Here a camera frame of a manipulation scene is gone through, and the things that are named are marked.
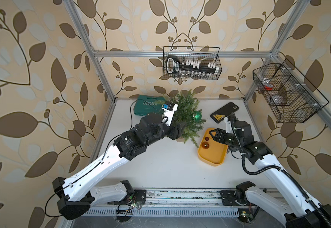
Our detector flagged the small artificial christmas tree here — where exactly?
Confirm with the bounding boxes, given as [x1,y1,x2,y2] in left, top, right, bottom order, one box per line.
[165,90,206,148]

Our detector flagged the green glitter ball ornament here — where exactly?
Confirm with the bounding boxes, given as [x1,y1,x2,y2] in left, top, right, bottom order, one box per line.
[193,110,202,122]

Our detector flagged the black wire basket back wall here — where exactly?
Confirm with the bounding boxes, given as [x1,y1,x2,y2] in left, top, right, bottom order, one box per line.
[163,46,222,80]

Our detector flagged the socket set in basket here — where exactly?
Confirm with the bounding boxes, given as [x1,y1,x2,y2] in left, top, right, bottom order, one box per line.
[164,55,222,75]

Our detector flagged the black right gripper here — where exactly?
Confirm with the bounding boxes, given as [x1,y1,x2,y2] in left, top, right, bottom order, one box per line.
[210,127,242,150]

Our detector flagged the copper shiny ball ornament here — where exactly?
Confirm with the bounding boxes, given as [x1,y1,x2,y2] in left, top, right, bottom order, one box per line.
[202,142,210,149]

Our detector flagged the black wire basket wall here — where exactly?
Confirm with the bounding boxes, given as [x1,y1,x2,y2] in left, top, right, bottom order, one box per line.
[163,46,222,80]
[253,59,329,124]

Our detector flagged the black flat case yellow label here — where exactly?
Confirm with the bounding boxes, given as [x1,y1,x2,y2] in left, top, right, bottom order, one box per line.
[210,102,239,124]

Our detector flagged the yellow plastic tray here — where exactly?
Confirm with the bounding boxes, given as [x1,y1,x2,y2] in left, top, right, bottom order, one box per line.
[197,128,228,166]

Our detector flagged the aluminium frame bars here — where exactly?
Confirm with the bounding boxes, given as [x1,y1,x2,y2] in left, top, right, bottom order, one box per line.
[62,0,331,137]

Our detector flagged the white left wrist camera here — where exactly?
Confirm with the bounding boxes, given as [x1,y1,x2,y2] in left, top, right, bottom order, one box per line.
[162,101,178,127]

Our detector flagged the green plastic tool case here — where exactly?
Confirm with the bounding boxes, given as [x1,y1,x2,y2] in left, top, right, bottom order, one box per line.
[133,95,166,116]

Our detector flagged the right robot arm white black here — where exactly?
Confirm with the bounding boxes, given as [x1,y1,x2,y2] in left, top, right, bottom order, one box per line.
[209,120,331,228]

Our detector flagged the black wire basket right wall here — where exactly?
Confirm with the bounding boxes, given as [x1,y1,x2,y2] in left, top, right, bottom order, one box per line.
[253,59,329,124]

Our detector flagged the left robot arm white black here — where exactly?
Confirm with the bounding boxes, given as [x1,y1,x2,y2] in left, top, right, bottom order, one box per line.
[52,113,187,220]

